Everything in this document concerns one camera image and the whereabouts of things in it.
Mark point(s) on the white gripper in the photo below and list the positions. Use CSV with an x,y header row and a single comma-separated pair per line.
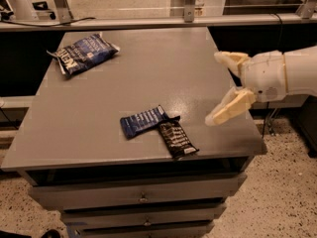
x,y
264,75

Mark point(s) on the black chocolate bar wrapper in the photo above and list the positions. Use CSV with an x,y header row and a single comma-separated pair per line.
x,y
175,138

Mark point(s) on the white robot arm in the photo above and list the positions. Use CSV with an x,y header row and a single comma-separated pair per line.
x,y
300,70

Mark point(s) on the blue chip bag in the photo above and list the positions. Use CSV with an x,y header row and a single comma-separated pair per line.
x,y
84,54

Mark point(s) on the blue snack bar wrapper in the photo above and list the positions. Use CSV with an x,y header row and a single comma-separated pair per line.
x,y
139,123

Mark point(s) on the top drawer knob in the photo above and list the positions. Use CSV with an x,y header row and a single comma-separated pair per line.
x,y
143,198

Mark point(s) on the drawer knob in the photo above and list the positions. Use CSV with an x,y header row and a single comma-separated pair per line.
x,y
147,222
143,198

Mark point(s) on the grey drawer cabinet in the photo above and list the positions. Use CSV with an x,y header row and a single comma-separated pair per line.
x,y
123,150

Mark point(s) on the lower grey metal rail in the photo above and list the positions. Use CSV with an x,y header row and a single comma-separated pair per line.
x,y
290,101

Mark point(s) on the grey metal rail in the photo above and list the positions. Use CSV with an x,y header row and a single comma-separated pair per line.
x,y
156,23
290,101

